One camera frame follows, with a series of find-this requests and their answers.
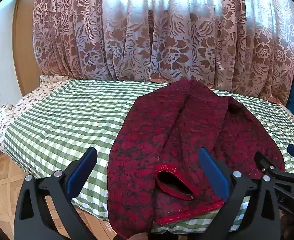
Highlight floral bed sheet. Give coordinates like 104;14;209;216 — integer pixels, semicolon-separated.
0;74;71;153

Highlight brown floral curtain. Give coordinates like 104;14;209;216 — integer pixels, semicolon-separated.
33;0;294;105

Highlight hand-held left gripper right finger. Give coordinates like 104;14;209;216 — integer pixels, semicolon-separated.
198;147;281;240

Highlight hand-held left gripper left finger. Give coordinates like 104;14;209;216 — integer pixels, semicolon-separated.
14;147;120;240

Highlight dark red patterned garment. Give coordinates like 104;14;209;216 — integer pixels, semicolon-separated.
107;79;286;239

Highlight green checkered cloth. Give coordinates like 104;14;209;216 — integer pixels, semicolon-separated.
5;79;294;233

